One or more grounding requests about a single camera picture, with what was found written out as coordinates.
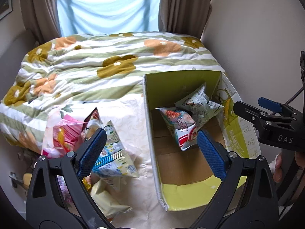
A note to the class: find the light blue window cloth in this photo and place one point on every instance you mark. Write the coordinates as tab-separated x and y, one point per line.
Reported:
107	16

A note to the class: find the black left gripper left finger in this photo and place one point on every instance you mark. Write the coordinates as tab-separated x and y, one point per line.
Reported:
57	197

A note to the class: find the floral tablecloth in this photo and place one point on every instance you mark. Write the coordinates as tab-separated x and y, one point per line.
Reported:
128	117

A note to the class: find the right brown curtain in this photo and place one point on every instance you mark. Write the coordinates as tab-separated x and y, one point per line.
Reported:
187	17

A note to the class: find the blue white snack bag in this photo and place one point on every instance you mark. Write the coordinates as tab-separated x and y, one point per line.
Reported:
114	160

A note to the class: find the grey green snack bag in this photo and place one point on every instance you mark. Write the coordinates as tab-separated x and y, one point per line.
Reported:
202	108

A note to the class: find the pink white snack bag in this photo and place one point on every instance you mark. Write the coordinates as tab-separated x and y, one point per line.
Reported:
62	135

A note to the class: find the person right hand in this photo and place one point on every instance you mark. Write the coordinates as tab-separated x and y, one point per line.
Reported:
277	175

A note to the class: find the framed town picture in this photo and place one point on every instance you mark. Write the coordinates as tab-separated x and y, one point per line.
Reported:
6	9

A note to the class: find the floral striped quilt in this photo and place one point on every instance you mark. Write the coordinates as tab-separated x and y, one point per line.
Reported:
90	68

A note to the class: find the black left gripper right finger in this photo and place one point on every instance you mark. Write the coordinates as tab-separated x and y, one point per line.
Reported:
246	197

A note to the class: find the left brown curtain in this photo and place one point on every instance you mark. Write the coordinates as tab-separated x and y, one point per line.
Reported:
41	18

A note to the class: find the green cardboard box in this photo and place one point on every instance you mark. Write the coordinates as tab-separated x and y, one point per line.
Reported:
183	178

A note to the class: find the yellow snack bag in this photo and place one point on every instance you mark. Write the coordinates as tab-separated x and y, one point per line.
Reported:
107	204

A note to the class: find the shrimp chips snack bag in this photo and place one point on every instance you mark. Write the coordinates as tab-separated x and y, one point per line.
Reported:
181	125

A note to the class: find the brown chocolate snack bag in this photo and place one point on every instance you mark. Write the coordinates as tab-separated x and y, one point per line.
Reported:
91	124

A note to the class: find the brown curtain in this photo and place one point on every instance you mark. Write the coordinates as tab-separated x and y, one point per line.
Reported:
187	17
41	18

